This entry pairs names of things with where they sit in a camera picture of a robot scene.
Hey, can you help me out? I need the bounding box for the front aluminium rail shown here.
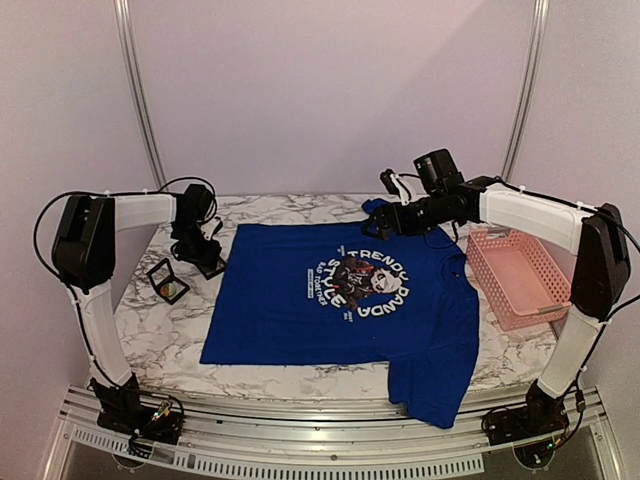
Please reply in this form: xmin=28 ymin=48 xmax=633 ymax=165
xmin=42 ymin=386 xmax=627 ymax=479

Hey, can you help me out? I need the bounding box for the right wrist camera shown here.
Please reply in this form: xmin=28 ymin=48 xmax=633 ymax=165
xmin=379 ymin=169 xmax=417 ymax=206

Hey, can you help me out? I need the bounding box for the left aluminium frame post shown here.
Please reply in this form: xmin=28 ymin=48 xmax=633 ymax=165
xmin=113 ymin=0 xmax=167 ymax=188

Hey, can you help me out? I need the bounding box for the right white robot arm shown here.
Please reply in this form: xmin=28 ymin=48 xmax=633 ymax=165
xmin=362 ymin=149 xmax=637 ymax=398

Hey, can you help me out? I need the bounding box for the right aluminium frame post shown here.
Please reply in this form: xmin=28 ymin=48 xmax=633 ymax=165
xmin=501 ymin=0 xmax=550 ymax=181

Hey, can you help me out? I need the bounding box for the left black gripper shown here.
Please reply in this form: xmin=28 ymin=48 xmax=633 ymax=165
xmin=172 ymin=222 xmax=221 ymax=270

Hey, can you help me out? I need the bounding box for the pink perforated plastic basket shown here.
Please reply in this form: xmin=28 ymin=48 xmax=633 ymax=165
xmin=466 ymin=228 xmax=570 ymax=331

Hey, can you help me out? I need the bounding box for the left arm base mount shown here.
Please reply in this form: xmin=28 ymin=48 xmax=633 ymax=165
xmin=90 ymin=374 xmax=185 ymax=445

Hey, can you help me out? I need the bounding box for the aluminium frame post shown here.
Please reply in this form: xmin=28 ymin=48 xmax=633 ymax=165
xmin=113 ymin=0 xmax=167 ymax=188
xmin=501 ymin=0 xmax=550 ymax=181

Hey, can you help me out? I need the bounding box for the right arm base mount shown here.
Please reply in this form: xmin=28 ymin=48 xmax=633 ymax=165
xmin=481 ymin=381 xmax=586 ymax=450

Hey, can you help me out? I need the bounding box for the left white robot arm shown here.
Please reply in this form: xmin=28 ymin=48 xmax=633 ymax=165
xmin=52 ymin=182 xmax=224 ymax=389

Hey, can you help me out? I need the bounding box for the black display box with brooch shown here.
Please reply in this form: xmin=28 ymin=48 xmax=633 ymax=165
xmin=146 ymin=258 xmax=190 ymax=305

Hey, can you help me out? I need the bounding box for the blue panda t-shirt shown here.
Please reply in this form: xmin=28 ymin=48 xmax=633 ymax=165
xmin=200 ymin=222 xmax=479 ymax=429

